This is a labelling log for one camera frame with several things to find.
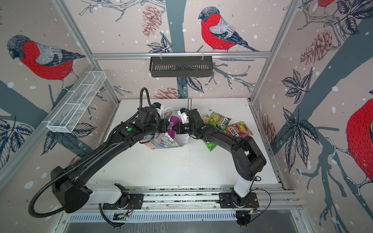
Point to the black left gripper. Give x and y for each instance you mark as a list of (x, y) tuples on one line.
[(164, 124)]

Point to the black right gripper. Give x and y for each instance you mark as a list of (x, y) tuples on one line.
[(180, 129)]

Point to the purple snack bag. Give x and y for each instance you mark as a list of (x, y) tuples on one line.
[(174, 120)]

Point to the floral paper gift bag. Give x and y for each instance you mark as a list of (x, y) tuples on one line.
[(164, 141)]

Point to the green chips bag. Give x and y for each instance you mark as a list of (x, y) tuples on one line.
[(210, 146)]

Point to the green yellow Fox's candy bag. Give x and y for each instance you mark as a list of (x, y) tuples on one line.
[(219, 121)]

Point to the orange Fox's candy bag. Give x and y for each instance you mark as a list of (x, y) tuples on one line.
[(239, 129)]

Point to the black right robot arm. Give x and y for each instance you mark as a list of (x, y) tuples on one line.
[(247, 156)]

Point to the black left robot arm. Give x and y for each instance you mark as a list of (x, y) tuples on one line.
[(72, 188)]

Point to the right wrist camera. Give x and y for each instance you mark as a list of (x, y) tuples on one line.
[(182, 113)]

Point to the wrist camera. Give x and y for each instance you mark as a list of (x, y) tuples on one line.
[(159, 107), (182, 113)]

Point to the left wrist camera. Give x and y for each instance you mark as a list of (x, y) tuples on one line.
[(159, 107)]

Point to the black wire basket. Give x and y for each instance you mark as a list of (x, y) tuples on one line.
[(181, 66)]

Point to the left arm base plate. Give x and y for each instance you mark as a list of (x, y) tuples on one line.
[(128, 202)]

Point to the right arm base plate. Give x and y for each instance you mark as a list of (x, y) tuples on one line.
[(233, 200)]

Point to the horizontal aluminium frame bar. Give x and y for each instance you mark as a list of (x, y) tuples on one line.
[(144, 56)]

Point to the white mesh wire basket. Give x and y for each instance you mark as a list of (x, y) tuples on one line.
[(68, 116)]

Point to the aluminium rail base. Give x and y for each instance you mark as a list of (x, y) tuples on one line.
[(187, 205)]

